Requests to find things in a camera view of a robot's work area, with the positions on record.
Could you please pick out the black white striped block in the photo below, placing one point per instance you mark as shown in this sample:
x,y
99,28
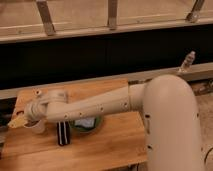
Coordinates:
x,y
63,133

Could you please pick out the clear bottle in background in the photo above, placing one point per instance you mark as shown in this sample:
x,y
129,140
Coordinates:
x,y
188,61

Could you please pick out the wooden cutting board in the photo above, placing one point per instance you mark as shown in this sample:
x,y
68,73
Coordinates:
x,y
118,141

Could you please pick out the middle metal rail bracket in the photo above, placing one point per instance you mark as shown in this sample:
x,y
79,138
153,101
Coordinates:
x,y
112,14

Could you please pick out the left metal rail bracket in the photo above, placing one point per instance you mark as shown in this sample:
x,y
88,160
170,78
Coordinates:
x,y
45,17

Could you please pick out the green round bowl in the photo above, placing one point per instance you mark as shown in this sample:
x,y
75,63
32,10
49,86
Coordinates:
x,y
80,129

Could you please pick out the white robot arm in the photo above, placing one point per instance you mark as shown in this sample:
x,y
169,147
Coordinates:
x,y
169,110

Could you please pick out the small clear plastic bottle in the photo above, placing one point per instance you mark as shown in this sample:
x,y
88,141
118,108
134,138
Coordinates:
x,y
37,92

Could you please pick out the metal rail bracket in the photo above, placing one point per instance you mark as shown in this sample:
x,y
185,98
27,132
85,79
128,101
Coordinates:
x,y
193,15
45,17
112,14

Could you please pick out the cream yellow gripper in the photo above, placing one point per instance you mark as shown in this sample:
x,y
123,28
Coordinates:
x,y
17,122

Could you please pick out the light blue sponge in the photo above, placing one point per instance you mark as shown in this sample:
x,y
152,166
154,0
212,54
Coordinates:
x,y
85,123

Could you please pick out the translucent ceramic cup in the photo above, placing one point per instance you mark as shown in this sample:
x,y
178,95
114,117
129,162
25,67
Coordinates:
x,y
37,127

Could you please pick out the right metal rail bracket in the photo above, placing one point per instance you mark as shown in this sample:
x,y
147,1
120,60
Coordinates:
x,y
193,15

